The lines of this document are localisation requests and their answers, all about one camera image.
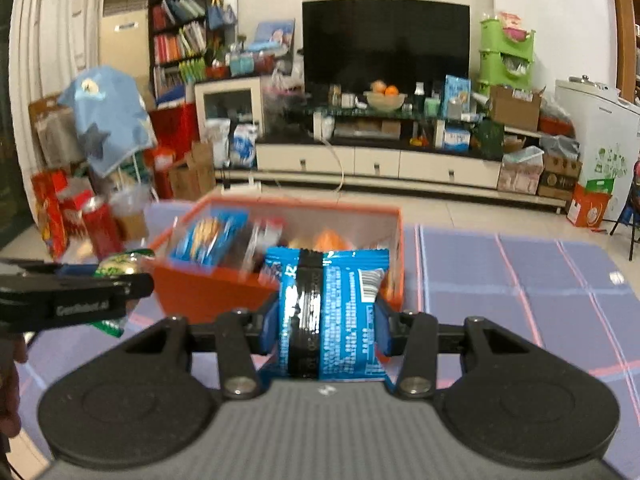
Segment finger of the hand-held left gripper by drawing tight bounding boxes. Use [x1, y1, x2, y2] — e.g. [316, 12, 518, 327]
[0, 257, 101, 282]
[97, 271, 156, 307]

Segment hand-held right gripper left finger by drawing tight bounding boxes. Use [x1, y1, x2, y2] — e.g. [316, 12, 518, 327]
[120, 299, 282, 402]

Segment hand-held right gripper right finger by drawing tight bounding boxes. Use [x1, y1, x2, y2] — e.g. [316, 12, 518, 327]
[374, 294, 543, 398]

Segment green snack packet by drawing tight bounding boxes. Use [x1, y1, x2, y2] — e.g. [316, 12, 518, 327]
[94, 249, 157, 339]

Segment blue snack packet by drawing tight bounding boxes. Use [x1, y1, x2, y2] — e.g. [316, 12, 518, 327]
[169, 211, 249, 274]
[264, 246, 392, 382]

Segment orange cardboard box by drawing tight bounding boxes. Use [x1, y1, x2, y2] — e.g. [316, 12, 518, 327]
[146, 196, 407, 327]

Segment person's left hand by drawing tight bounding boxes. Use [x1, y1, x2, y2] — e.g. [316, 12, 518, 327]
[0, 335, 27, 437]

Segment red printed cartons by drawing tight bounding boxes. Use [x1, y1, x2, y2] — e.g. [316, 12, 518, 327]
[31, 169, 97, 262]

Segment red drink can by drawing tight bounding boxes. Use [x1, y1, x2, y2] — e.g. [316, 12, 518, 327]
[81, 196, 127, 262]

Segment clear jar brown contents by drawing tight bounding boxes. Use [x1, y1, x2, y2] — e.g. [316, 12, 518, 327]
[109, 184, 152, 242]

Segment dark brown chocolate packet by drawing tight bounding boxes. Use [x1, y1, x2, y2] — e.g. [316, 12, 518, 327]
[244, 216, 287, 274]

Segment orange cracker packet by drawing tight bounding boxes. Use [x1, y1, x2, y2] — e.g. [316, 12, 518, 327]
[311, 226, 359, 254]

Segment purple plaid tablecloth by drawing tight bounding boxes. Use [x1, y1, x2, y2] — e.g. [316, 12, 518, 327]
[0, 224, 640, 433]

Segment brown cardboard box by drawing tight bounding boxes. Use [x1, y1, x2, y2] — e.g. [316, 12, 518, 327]
[169, 141, 217, 202]

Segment red crate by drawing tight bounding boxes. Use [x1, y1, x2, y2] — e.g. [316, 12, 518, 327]
[149, 101, 199, 159]

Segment blue star cloth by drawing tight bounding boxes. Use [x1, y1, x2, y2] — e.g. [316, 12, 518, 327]
[56, 64, 159, 177]

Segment white television stand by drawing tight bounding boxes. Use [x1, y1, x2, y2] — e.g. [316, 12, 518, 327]
[254, 114, 577, 207]

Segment blue white bag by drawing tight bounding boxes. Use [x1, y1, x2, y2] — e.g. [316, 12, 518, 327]
[229, 121, 259, 169]

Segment blue white pack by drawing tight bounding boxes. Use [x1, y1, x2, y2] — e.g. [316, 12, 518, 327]
[441, 126, 472, 154]

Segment white glass-door cabinet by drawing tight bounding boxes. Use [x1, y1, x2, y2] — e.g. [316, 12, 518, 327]
[193, 76, 264, 134]

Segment clear storage bin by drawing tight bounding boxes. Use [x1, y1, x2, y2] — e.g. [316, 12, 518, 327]
[499, 146, 546, 194]

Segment fruit bowl with oranges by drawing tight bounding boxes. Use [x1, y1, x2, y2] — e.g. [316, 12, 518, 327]
[364, 79, 407, 112]

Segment white curtain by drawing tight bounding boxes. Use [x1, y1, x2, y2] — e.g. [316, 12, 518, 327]
[9, 0, 107, 171]

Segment stacked cardboard boxes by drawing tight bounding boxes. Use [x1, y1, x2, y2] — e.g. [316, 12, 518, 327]
[536, 154, 584, 202]

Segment orange white bag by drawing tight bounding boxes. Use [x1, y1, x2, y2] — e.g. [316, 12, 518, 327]
[566, 181, 614, 229]

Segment beige air conditioner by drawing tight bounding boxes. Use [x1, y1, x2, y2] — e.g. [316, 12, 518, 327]
[99, 0, 152, 82]

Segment tall blue pack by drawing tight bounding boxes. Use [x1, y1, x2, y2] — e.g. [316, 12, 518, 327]
[443, 74, 473, 112]

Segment open cardboard box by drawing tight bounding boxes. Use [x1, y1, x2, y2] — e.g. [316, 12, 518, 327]
[486, 84, 547, 134]

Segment dark bookshelf with books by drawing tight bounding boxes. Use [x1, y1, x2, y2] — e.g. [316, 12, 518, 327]
[146, 0, 227, 102]

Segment red chair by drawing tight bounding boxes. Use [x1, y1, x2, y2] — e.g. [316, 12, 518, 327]
[609, 159, 640, 257]

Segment black television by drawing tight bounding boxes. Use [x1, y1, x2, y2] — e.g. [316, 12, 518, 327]
[301, 0, 472, 99]

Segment green plastic rack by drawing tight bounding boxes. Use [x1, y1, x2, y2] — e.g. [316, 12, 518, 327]
[478, 16, 537, 97]

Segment wooden shelf unit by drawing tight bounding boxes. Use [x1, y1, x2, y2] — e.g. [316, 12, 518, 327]
[613, 0, 640, 107]

